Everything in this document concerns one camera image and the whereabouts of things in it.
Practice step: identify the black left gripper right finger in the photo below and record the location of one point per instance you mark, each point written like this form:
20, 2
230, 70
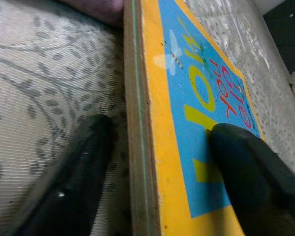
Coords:
260, 177

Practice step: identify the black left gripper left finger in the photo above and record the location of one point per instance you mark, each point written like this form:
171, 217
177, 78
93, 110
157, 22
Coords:
64, 184

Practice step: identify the yellow blue children's book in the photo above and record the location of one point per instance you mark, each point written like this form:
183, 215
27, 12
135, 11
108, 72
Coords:
167, 98

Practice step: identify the purple Mickey print blanket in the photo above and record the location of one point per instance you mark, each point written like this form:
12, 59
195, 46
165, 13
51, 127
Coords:
93, 9

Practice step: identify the white grey patterned mattress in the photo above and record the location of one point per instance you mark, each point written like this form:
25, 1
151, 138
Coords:
39, 73

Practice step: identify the dark tufted headboard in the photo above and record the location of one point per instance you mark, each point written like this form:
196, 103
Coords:
287, 37

